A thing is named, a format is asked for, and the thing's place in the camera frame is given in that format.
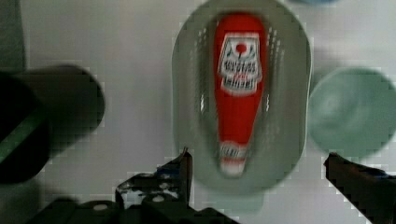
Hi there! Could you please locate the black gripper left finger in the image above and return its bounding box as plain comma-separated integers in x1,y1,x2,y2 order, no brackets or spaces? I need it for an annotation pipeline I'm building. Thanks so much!
115,147,192,209

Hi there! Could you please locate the green slotted spatula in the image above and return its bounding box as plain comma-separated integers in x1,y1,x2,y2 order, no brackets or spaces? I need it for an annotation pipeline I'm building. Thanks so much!
0,108,46,162

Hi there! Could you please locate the blue cup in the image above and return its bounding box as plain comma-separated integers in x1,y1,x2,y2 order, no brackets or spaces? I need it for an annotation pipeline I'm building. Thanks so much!
290,0,338,5

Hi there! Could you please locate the green cup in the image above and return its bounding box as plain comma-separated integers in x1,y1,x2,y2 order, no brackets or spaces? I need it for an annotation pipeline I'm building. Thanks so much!
308,67,395,157

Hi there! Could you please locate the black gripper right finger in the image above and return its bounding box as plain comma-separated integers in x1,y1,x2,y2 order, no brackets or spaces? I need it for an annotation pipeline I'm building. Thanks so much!
323,152,396,224

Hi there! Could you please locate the red plush ketchup bottle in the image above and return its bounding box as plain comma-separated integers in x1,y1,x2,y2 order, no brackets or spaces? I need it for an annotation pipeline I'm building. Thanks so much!
213,12,266,176

